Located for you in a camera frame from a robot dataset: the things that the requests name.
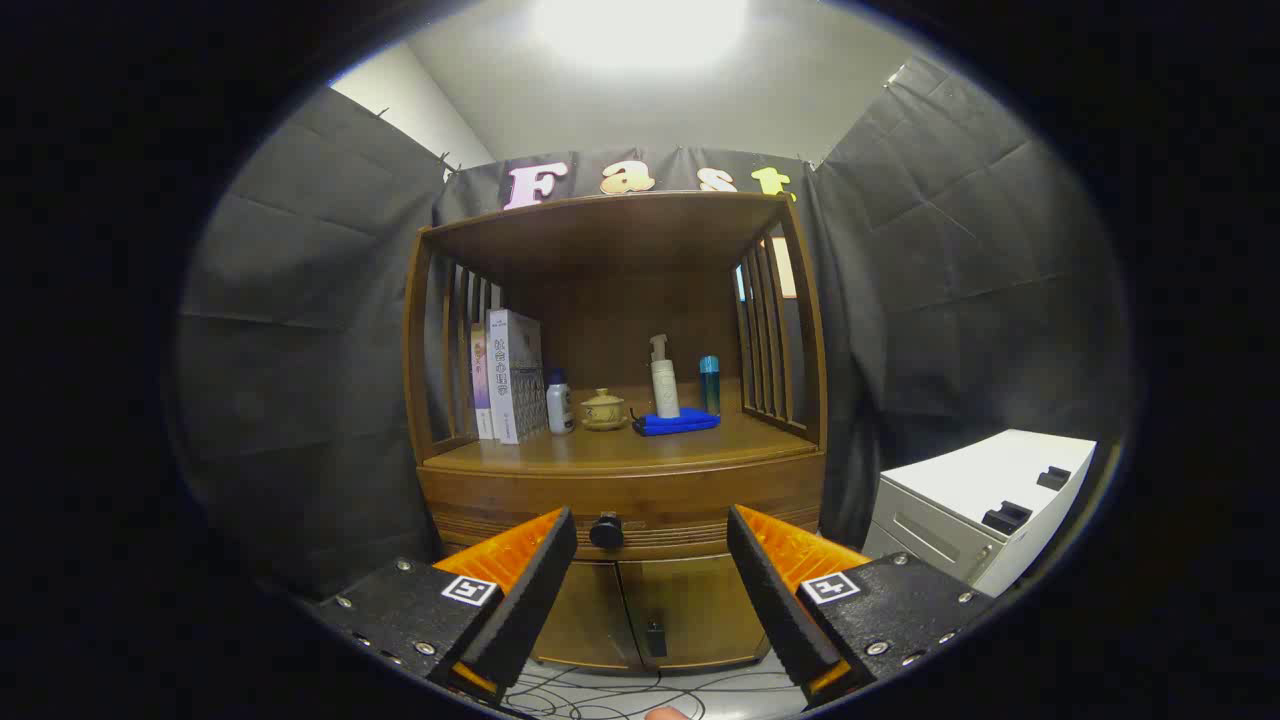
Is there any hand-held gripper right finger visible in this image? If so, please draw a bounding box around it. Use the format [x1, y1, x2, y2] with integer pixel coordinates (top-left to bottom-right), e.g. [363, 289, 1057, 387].
[727, 504, 996, 711]

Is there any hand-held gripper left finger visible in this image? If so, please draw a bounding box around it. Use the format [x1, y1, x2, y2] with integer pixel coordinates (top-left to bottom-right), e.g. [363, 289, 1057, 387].
[300, 505, 579, 706]

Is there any brown wooden drawer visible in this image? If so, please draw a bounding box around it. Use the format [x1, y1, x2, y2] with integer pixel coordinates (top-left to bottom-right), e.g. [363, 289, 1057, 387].
[418, 455, 826, 561]

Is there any wooden cabinet door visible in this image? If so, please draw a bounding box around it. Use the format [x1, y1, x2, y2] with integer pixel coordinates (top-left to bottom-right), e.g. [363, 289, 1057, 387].
[617, 553, 771, 669]
[532, 560, 641, 671]

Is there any brown wooden countertop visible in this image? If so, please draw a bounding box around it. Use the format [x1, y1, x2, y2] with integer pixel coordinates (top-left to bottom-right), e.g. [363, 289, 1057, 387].
[425, 405, 821, 476]

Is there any brown wooden cabinet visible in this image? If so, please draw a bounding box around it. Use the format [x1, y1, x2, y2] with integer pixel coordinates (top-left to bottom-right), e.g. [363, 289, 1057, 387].
[402, 190, 829, 673]

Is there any white bottle with blue cap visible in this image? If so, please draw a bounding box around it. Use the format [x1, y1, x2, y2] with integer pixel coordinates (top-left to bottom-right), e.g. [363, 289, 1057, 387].
[546, 368, 576, 435]

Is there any folded blue cloth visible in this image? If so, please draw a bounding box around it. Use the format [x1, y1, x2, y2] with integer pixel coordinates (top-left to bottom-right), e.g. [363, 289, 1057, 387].
[630, 407, 721, 437]

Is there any tan lidded teacup with saucer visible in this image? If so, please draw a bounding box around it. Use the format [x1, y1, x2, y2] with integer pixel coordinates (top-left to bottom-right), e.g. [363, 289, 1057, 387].
[581, 388, 629, 432]

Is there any thin purple book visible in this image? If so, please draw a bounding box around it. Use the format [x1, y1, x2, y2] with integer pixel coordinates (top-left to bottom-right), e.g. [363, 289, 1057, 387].
[470, 322, 495, 441]

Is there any thick white book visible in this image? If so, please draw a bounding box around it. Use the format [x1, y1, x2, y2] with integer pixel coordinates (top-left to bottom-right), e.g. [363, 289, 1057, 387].
[486, 309, 548, 445]

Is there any white pump bottle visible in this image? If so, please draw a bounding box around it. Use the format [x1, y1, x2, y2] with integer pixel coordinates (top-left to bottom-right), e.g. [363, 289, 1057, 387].
[648, 334, 681, 419]

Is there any white storage unit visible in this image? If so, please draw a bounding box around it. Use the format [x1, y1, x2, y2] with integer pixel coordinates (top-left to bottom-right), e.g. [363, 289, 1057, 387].
[862, 429, 1098, 598]

